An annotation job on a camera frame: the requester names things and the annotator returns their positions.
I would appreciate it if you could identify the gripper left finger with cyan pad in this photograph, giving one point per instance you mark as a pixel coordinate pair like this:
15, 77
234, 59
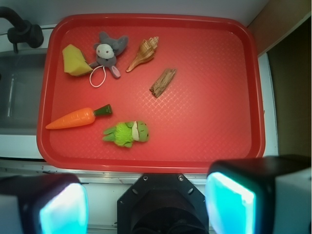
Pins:
43, 204

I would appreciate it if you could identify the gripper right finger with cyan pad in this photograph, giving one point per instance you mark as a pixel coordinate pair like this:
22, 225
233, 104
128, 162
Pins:
267, 195

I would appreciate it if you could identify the orange toy carrot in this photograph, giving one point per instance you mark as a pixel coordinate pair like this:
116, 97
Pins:
81, 117

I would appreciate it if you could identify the green plush frog toy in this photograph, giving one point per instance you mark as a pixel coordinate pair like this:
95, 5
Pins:
125, 133

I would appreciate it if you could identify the stainless steel sink basin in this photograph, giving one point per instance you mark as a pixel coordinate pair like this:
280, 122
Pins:
21, 77

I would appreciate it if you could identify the yellow sponge wedge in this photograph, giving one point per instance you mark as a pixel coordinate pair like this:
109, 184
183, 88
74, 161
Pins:
74, 62

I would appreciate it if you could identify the brown wood bark piece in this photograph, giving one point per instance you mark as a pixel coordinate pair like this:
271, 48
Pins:
161, 84

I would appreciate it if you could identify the black sink faucet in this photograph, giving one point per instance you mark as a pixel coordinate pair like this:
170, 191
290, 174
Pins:
23, 31

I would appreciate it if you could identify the brown spiral seashell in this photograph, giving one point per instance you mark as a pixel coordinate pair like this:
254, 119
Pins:
146, 52

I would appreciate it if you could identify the grey plush bunny keychain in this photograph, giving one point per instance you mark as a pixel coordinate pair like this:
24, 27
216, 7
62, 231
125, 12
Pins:
107, 51

